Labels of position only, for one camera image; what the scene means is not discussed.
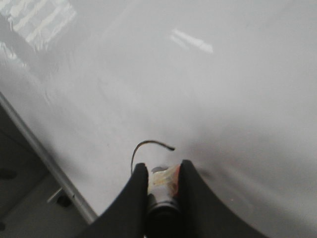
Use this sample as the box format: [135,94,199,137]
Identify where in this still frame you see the white whiteboard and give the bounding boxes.
[0,0,317,238]

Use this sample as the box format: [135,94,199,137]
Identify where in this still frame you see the white whiteboard marker pen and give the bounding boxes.
[145,166,182,238]

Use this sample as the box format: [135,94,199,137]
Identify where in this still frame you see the red round magnet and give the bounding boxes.
[170,165,180,197]

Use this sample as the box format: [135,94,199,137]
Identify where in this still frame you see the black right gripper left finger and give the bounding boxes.
[77,163,148,238]

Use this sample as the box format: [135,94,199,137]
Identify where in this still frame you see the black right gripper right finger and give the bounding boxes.
[178,160,265,238]

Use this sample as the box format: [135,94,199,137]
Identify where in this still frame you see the grey aluminium marker tray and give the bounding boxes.
[0,94,98,224]

